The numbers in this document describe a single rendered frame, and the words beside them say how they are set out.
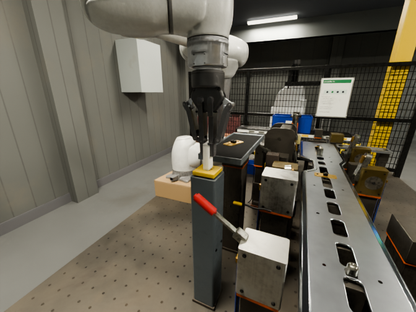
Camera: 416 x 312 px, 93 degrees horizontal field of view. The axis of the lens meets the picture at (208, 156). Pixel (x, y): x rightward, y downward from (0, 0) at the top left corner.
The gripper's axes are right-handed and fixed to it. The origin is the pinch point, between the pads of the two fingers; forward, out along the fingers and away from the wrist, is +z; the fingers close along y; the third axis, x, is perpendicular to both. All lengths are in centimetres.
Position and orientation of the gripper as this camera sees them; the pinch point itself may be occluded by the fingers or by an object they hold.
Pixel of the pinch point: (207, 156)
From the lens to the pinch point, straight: 50.2
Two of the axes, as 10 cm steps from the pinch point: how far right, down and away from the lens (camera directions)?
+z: 0.0, 9.5, 3.1
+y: 9.1, 1.3, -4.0
